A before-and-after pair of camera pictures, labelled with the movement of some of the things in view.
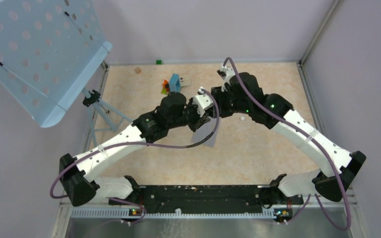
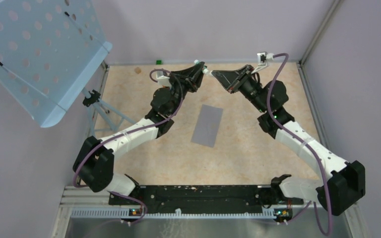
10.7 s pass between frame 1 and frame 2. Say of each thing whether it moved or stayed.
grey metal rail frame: stayed
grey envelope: stayed
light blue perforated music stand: stayed
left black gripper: moved
